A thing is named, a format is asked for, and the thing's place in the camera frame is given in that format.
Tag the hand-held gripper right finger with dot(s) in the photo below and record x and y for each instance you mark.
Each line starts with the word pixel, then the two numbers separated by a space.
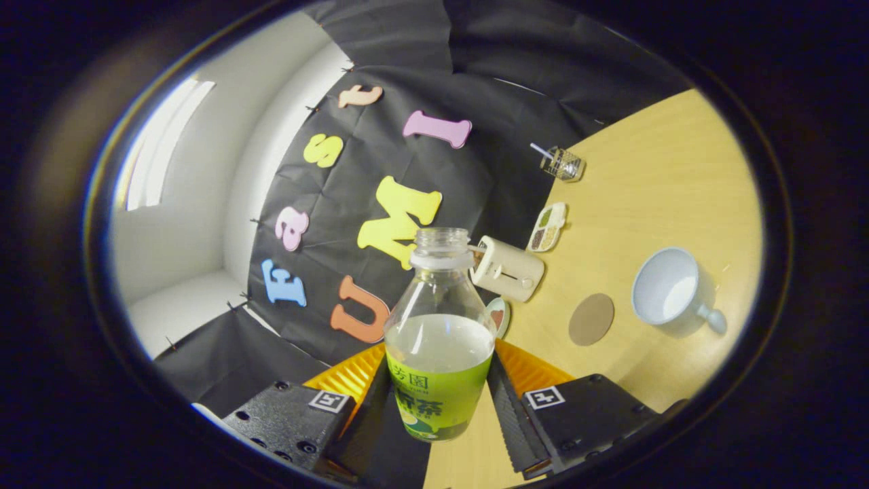
pixel 523 428

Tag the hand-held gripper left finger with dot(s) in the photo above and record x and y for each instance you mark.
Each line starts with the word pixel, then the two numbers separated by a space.
pixel 292 421

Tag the clear juice bottle green label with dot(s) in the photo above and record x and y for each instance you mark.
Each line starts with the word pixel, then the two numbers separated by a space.
pixel 441 401

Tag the round brown coaster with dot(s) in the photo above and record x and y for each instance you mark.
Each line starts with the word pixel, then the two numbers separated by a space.
pixel 590 319

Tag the pale blue cup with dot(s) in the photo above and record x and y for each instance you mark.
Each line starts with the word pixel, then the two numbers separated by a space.
pixel 662 285

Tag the pale green plate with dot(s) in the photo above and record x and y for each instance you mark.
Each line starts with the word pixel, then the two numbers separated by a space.
pixel 499 319

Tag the cream toaster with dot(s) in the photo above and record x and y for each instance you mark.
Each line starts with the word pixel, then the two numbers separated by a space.
pixel 509 272

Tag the white divided snack tray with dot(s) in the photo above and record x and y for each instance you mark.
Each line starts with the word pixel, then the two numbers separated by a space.
pixel 547 227

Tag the wooden table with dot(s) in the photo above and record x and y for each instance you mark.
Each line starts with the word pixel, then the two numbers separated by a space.
pixel 665 190

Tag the white straw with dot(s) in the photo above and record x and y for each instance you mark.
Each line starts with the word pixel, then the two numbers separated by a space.
pixel 540 150

